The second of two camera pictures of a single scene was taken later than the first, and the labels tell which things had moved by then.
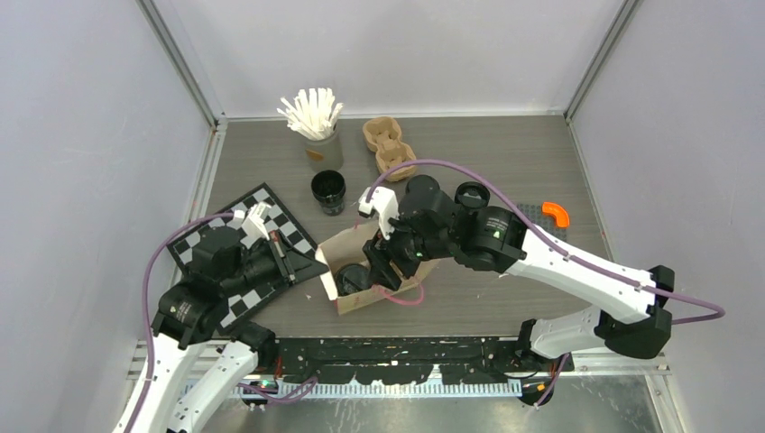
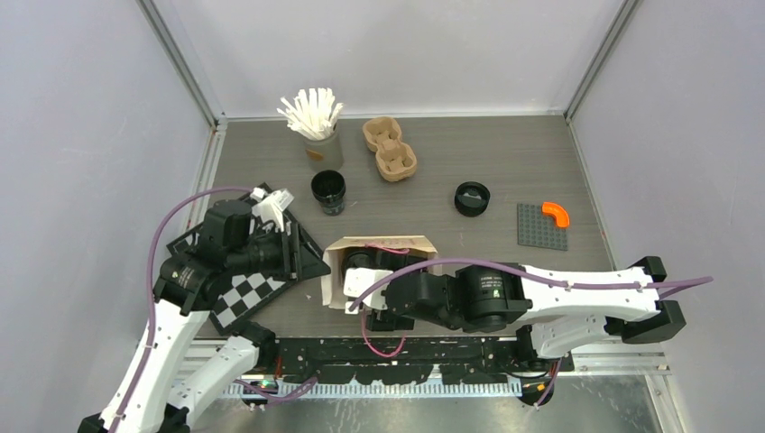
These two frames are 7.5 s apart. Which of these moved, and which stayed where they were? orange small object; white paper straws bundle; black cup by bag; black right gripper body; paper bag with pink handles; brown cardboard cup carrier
Moved: paper bag with pink handles; black right gripper body
Stayed: orange small object; white paper straws bundle; black cup by bag; brown cardboard cup carrier
